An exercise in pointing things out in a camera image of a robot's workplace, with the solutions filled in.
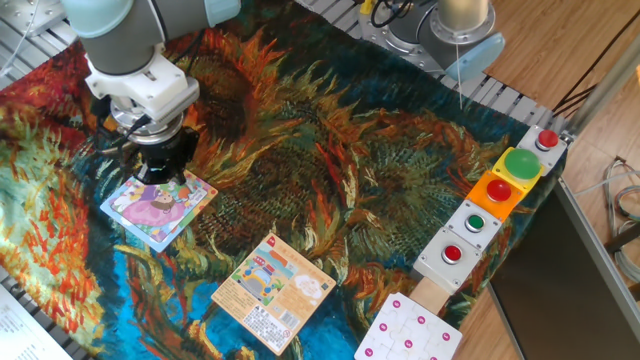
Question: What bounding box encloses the orange puzzle backing board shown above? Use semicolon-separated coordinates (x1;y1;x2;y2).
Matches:
210;232;337;356

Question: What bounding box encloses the white puzzle with pink dots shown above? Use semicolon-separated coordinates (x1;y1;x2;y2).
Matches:
353;292;464;360

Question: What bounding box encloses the grey cable bundle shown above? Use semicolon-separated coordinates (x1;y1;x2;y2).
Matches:
602;156;640;284

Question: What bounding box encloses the grey box red button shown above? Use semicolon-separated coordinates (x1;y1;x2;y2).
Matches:
412;227;484;295
514;123;569;176

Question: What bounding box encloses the white printed paper sheet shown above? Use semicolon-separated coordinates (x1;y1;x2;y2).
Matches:
0;282;74;360

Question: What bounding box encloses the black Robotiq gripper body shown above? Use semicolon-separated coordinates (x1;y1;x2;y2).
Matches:
130;127;200;174

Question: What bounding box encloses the princess picture puzzle board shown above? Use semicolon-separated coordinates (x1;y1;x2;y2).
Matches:
99;169;219;254

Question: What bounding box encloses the orange box red button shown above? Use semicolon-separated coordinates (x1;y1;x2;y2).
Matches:
465;169;525;223

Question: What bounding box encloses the yellow box green mushroom button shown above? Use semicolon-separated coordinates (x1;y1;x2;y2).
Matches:
491;146;545;194

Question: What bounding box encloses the silver metal plate with screws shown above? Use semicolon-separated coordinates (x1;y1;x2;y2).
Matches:
0;0;89;40

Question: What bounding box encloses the silver base mounting plate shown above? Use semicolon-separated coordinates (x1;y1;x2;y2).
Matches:
357;2;474;76

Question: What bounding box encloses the aluminium profile beam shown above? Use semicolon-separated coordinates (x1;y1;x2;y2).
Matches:
562;42;640;139

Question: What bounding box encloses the light wooden block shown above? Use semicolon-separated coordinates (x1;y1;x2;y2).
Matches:
408;276;451;316

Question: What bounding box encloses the grey box green button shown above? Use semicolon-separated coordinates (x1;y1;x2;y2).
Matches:
443;198;504;251

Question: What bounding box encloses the sunflower painting tablecloth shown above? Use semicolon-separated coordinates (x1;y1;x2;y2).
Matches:
0;0;569;360

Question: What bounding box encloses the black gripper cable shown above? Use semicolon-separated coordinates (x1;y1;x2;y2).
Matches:
92;94;154;166

